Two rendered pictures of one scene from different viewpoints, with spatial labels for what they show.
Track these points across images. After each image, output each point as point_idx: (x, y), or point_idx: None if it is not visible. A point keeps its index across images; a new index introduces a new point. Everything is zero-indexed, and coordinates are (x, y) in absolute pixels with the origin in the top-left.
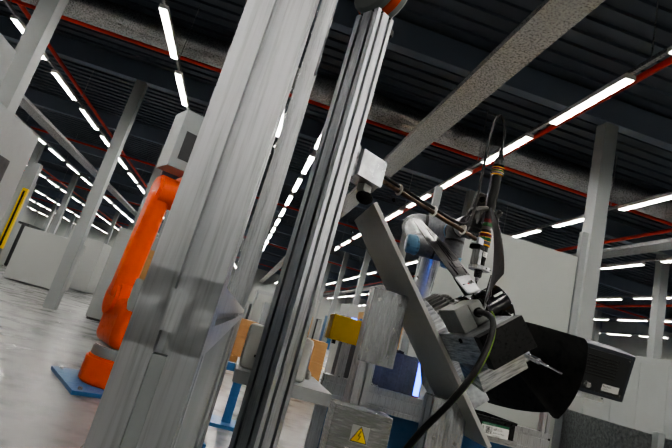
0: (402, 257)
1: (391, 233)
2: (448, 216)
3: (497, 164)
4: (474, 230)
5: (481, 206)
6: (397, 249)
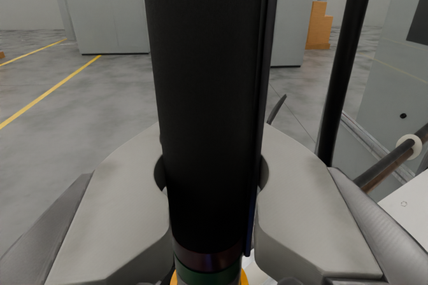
0: (384, 198)
1: (418, 175)
2: (380, 159)
3: None
4: None
5: (292, 139)
6: (397, 191)
